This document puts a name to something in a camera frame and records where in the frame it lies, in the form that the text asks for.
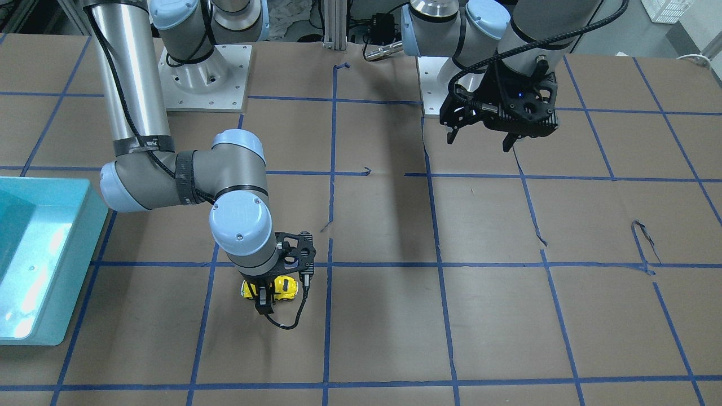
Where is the yellow toy beetle car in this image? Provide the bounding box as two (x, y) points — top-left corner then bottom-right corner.
(240, 276), (298, 301)

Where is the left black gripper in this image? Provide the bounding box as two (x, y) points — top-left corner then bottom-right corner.
(440, 59), (560, 153)

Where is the aluminium frame post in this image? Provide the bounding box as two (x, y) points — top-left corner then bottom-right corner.
(322, 0), (347, 53)

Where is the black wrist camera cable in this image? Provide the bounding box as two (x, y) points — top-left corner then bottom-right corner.
(451, 0), (629, 108)

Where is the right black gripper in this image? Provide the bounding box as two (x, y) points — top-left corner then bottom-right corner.
(243, 231), (316, 315)

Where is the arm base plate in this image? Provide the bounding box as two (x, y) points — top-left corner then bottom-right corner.
(158, 45), (252, 113)
(417, 57), (461, 118)

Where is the right arm wrist cable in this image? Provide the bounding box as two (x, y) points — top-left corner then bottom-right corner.
(265, 273), (311, 330)

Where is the teal plastic bin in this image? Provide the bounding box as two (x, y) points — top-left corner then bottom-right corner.
(1, 177), (108, 345)

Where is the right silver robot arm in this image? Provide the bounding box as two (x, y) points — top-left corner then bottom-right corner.
(80, 1), (316, 316)

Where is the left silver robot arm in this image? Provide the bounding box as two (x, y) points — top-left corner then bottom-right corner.
(400, 1), (599, 152)

